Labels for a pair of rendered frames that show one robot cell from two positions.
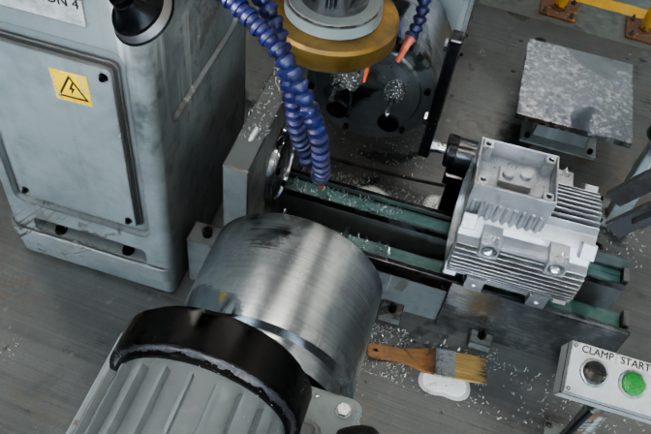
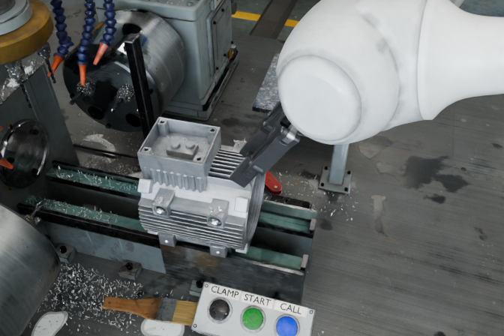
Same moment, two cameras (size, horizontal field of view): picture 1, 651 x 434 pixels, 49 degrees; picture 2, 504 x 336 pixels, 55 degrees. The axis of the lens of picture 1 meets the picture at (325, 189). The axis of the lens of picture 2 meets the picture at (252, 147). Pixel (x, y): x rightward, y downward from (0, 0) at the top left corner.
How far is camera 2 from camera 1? 0.52 m
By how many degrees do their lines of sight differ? 7
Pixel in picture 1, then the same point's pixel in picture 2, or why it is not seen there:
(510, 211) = (174, 175)
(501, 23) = (272, 49)
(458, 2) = (187, 24)
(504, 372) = not seen: hidden behind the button
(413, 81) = not seen: hidden behind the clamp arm
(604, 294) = (301, 243)
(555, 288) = (224, 238)
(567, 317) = (251, 263)
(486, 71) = (253, 82)
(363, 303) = (11, 260)
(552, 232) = (214, 190)
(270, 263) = not seen: outside the picture
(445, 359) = (166, 307)
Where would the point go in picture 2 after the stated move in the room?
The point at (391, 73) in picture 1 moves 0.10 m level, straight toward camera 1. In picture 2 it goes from (120, 79) to (102, 106)
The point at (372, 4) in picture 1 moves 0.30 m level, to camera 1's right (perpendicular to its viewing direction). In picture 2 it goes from (14, 9) to (202, 18)
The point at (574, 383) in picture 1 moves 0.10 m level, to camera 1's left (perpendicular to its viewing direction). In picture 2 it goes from (202, 320) to (134, 314)
